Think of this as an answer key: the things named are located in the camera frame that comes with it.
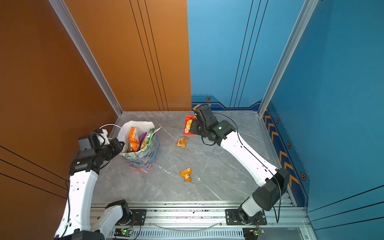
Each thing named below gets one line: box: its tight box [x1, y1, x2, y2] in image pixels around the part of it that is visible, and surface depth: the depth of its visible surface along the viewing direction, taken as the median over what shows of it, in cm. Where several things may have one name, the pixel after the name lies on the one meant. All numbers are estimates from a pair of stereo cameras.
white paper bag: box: [117, 121, 160, 173], surface depth 81 cm
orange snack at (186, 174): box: [179, 167, 193, 183], surface depth 88 cm
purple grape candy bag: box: [138, 132, 148, 151], surface depth 87 cm
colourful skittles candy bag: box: [128, 126, 140, 152], surface depth 80 cm
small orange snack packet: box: [175, 136, 188, 149], surface depth 101 cm
